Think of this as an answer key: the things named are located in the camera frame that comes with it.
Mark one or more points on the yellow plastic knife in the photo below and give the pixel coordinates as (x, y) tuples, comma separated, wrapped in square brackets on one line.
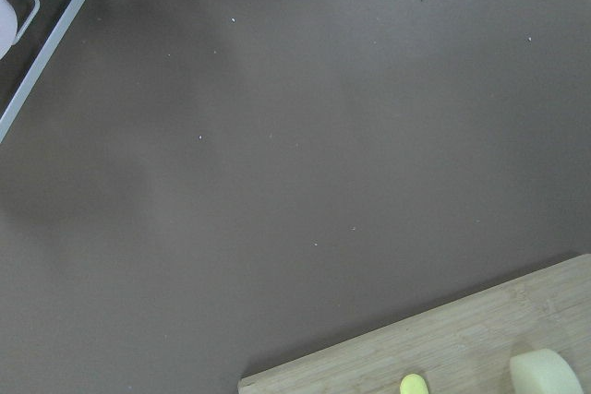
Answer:
[(413, 384)]

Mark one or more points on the bamboo cutting board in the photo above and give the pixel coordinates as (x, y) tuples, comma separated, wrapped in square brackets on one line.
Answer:
[(460, 347)]

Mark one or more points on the white cup rack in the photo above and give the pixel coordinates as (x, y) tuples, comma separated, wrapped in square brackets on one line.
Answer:
[(42, 24)]

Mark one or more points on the lemon slice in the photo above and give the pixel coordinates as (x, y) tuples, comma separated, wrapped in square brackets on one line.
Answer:
[(543, 372)]

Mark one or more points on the pink cup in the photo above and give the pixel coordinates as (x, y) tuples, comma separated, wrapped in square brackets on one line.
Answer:
[(8, 27)]

